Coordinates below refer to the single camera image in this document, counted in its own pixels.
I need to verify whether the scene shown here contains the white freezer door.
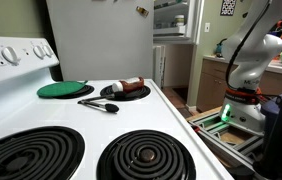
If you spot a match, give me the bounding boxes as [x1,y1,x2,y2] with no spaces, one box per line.
[153,0,205,46]

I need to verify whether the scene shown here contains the white fridge door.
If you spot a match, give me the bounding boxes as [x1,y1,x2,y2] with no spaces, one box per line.
[152,44,166,90]

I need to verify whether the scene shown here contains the white electric stove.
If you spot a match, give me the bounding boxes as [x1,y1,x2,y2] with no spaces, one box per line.
[0,34,235,180]

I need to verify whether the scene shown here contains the white refrigerator cabinet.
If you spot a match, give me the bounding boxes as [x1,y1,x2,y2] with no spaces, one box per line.
[45,0,155,82]

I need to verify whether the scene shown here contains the white stove knob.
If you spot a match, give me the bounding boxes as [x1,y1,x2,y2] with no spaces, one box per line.
[42,43,55,59]
[0,45,22,67]
[31,44,46,61]

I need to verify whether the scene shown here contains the black coil burner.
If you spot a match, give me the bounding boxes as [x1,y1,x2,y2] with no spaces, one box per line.
[96,129,197,180]
[0,125,86,180]
[52,84,96,100]
[99,83,152,102]

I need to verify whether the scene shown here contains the brown bottle on plate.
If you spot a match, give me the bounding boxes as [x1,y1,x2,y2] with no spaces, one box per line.
[111,76,146,94]

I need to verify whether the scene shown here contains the black kitchen tongs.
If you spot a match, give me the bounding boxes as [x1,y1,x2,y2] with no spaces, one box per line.
[77,91,128,114]

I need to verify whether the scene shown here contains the wooden kitchen cabinet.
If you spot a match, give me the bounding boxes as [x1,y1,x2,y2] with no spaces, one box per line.
[195,54,282,113]

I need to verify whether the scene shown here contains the white lidded green jar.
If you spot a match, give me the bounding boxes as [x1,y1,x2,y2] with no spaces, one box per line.
[174,14,186,28]

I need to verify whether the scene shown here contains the teal kettle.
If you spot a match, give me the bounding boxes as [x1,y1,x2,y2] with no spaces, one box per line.
[214,37,228,58]

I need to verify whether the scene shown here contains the dark blue plastic bin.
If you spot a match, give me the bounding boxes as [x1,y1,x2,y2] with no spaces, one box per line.
[260,94,282,129]

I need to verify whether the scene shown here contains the white light switch plate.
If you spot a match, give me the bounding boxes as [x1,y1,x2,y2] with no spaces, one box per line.
[203,22,212,34]

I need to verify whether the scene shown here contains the aluminium profile frame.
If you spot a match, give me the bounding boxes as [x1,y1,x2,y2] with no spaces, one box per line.
[187,109,265,169]

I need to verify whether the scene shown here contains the black white patterned wall art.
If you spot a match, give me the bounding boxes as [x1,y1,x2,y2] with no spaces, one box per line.
[219,0,238,17]

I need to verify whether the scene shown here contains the black camera stand pole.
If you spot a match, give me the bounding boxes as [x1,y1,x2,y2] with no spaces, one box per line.
[252,49,282,180]

